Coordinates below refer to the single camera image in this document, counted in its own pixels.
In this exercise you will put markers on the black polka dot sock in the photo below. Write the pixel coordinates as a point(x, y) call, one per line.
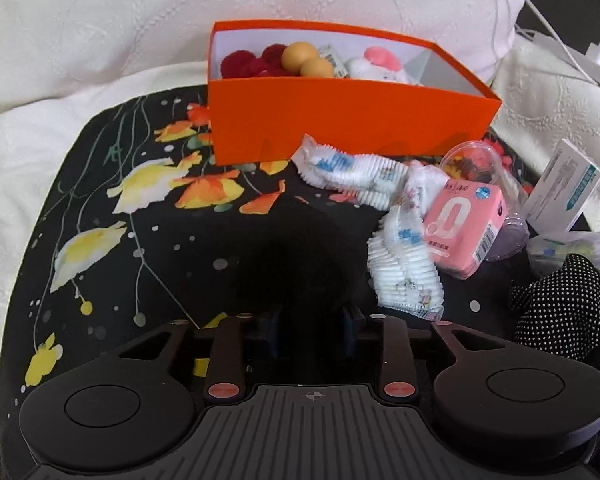
point(560, 313)

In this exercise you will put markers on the clear plastic cup with flower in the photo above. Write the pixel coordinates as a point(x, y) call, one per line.
point(477, 161)

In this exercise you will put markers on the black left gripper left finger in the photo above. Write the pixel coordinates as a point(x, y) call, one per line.
point(226, 374)

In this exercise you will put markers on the black floral cloth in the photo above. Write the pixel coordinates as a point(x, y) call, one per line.
point(105, 352)

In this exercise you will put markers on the white pillow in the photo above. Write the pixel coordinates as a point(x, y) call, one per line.
point(51, 48)

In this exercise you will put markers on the white blue medicine box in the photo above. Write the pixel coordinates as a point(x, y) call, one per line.
point(558, 198)

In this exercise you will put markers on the white pink plush toy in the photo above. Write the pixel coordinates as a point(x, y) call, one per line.
point(378, 64)

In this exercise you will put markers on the pink pad packet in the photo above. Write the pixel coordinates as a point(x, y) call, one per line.
point(461, 225)

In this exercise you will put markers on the black fabric item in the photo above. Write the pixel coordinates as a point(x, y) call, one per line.
point(297, 274)

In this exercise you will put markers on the white charger plug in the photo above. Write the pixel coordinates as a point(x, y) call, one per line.
point(593, 53)

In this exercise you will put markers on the wooden gourd toy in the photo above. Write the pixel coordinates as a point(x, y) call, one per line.
point(304, 60)

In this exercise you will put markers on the white green small box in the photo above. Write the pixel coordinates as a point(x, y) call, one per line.
point(329, 53)

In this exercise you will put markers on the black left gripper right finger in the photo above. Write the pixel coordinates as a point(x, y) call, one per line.
point(398, 374)

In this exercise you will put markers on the white power strip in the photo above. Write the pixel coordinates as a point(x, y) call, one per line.
point(574, 58)

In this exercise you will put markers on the orange cardboard box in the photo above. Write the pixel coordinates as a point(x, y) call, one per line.
point(260, 119)

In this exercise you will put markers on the white wet wipe sachet strip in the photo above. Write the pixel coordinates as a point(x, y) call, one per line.
point(403, 274)

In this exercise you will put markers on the red pompom yarn toy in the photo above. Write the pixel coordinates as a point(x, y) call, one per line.
point(245, 64)

